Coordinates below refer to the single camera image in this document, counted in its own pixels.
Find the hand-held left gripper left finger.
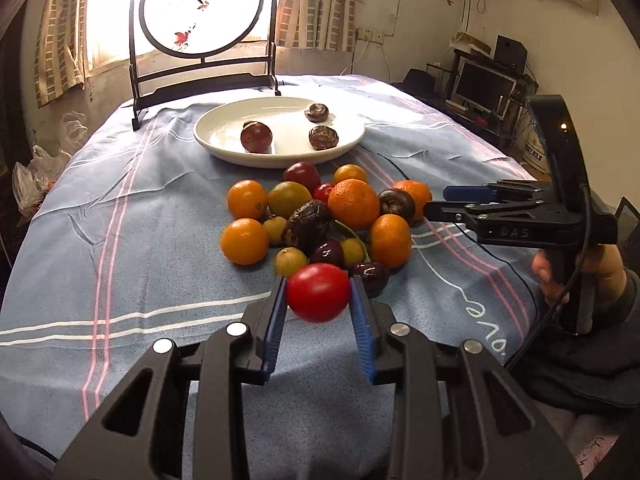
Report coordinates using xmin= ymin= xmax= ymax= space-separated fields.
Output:
xmin=52 ymin=276 xmax=290 ymax=480

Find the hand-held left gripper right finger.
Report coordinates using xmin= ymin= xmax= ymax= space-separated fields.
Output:
xmin=349 ymin=275 xmax=583 ymax=480

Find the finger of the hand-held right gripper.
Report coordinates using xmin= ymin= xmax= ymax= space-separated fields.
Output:
xmin=423 ymin=198 xmax=549 ymax=229
xmin=443 ymin=179 xmax=552 ymax=206

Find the dark cherry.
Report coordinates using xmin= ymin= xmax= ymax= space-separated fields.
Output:
xmin=348 ymin=261 xmax=390 ymax=298
xmin=308 ymin=239 xmax=345 ymax=268

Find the small yellow-green fruit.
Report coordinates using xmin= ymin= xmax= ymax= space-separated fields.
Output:
xmin=262 ymin=216 xmax=289 ymax=247
xmin=274 ymin=247 xmax=309 ymax=279
xmin=340 ymin=237 xmax=370 ymax=270

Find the large orange mandarin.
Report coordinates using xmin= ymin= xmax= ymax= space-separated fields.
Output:
xmin=328 ymin=179 xmax=381 ymax=231

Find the small orange mandarin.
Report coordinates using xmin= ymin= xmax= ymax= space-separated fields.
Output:
xmin=333 ymin=164 xmax=369 ymax=186

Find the large yellow-green citrus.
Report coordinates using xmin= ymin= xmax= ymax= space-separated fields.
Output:
xmin=268 ymin=181 xmax=314 ymax=219

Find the white round plate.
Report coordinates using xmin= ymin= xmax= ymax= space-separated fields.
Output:
xmin=193 ymin=96 xmax=367 ymax=170

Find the person's right forearm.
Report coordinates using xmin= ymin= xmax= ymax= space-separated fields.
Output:
xmin=510 ymin=267 xmax=640 ymax=411

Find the person's right hand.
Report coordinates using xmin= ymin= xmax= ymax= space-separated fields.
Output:
xmin=531 ymin=244 xmax=627 ymax=307

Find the white bucket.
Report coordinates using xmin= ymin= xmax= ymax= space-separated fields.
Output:
xmin=520 ymin=125 xmax=551 ymax=171

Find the computer monitor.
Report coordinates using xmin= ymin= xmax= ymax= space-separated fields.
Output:
xmin=452 ymin=60 xmax=516 ymax=108

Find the black hat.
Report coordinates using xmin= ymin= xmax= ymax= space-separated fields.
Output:
xmin=402 ymin=69 xmax=441 ymax=93

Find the black metal rack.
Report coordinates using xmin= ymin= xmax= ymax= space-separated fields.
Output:
xmin=425 ymin=45 xmax=538 ymax=148

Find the blue striped tablecloth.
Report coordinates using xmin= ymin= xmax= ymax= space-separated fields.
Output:
xmin=0 ymin=74 xmax=551 ymax=480

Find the black speaker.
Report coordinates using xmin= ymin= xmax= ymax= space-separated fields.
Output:
xmin=495 ymin=35 xmax=528 ymax=68

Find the dark red plum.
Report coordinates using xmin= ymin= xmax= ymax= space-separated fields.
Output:
xmin=240 ymin=121 xmax=273 ymax=154

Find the checked beige curtain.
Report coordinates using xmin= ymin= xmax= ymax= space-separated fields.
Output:
xmin=275 ymin=0 xmax=358 ymax=53
xmin=35 ymin=0 xmax=96 ymax=108

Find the clear plastic bag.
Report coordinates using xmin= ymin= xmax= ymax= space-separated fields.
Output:
xmin=12 ymin=145 xmax=71 ymax=223
xmin=60 ymin=110 xmax=89 ymax=147

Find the round bird painting screen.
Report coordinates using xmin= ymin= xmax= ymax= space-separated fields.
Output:
xmin=127 ymin=0 xmax=283 ymax=132

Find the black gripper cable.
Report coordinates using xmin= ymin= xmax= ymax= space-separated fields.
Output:
xmin=502 ymin=180 xmax=596 ymax=366

